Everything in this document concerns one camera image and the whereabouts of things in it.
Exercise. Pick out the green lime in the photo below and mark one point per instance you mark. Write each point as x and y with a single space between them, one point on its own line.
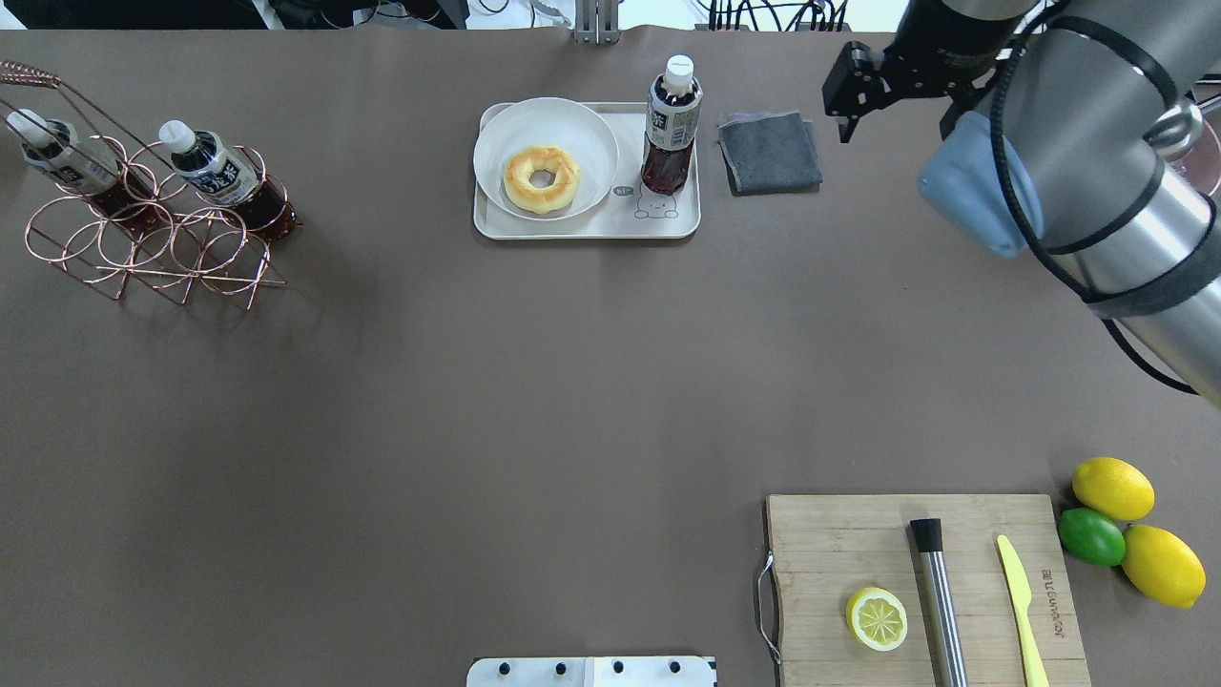
1092 537

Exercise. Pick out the wooden cutting board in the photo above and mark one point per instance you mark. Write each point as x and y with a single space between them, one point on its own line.
826 547

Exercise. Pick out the half lemon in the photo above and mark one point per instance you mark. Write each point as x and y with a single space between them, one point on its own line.
876 618

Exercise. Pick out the glazed donut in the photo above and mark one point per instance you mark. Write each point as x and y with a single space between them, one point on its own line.
542 179

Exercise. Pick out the whole yellow lemon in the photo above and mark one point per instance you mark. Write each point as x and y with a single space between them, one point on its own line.
1113 487

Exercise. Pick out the yellow plastic knife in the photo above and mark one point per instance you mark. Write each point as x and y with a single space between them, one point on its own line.
1021 597

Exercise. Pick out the tea bottle in rack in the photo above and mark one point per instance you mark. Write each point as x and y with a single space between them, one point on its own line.
87 166
228 179

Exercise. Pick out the copper wire bottle rack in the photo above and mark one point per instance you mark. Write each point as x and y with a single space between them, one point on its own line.
201 248

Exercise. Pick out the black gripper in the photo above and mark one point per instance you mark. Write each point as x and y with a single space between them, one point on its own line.
940 40

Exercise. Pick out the white plate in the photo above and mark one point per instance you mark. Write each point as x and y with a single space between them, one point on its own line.
547 121

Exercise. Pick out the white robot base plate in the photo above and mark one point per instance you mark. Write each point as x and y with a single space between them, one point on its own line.
593 671

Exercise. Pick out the beige serving tray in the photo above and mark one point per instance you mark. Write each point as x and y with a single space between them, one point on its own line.
628 211

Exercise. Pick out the metal muddler black tip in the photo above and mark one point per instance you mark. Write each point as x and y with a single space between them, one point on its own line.
943 623

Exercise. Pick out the tea bottle white cap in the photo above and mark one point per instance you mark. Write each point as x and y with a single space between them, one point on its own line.
673 108

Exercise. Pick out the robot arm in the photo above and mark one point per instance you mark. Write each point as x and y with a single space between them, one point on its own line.
1046 147

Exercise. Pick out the grey folded cloth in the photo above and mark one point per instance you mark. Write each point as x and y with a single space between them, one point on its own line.
769 152

